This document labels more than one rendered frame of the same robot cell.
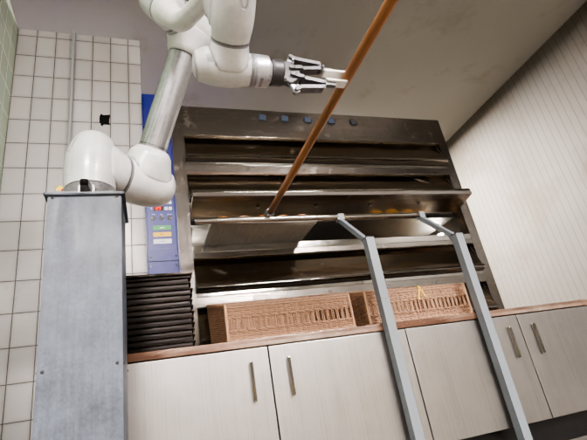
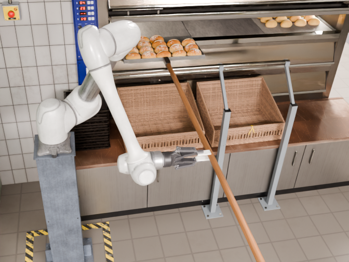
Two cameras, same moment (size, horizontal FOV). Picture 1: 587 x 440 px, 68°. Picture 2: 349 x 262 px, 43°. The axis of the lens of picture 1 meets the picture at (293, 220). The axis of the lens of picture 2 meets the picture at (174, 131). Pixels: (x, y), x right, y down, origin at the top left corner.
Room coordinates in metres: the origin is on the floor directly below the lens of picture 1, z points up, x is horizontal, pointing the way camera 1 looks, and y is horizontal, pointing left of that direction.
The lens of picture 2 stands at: (-0.64, -0.20, 2.56)
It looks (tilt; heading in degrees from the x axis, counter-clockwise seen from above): 36 degrees down; 5
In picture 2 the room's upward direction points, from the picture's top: 4 degrees clockwise
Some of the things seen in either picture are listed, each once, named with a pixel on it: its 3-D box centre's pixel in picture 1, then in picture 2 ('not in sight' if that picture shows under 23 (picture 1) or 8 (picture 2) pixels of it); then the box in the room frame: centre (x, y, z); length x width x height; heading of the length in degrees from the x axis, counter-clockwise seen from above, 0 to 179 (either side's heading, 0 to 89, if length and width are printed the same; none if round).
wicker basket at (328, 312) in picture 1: (275, 315); (159, 117); (2.01, 0.16, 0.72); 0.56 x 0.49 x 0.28; 111
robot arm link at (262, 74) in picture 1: (259, 71); (156, 160); (0.96, 0.02, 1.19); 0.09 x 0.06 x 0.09; 21
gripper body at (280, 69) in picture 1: (284, 73); (171, 158); (0.99, -0.05, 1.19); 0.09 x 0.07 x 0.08; 111
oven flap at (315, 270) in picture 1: (352, 264); (228, 57); (2.46, -0.29, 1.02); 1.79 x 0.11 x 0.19; 111
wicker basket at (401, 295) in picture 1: (391, 303); (238, 110); (2.22, -0.41, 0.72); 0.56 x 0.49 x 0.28; 112
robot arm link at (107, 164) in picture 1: (93, 163); (53, 118); (1.22, 0.62, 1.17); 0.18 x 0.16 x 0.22; 148
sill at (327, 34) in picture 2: (345, 244); (229, 39); (2.49, -0.28, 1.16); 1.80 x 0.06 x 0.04; 111
